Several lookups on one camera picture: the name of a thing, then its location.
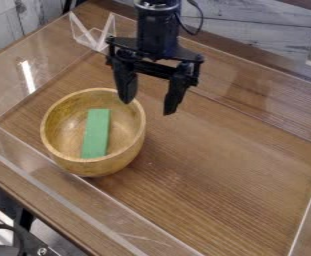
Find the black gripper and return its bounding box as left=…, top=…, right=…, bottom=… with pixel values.
left=106, top=2, right=203, bottom=115

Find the green rectangular block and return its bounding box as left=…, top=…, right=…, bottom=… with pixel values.
left=82, top=109, right=111, bottom=159

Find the brown wooden bowl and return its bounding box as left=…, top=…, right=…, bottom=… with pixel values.
left=40, top=88, right=146, bottom=177

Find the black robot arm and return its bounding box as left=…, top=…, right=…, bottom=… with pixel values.
left=106, top=0, right=205, bottom=115

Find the clear acrylic corner bracket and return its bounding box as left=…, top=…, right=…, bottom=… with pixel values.
left=68, top=12, right=116, bottom=52

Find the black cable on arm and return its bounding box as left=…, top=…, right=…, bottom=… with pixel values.
left=175, top=0, right=206, bottom=36

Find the black floor cable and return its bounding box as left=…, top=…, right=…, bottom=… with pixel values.
left=0, top=223, right=31, bottom=256

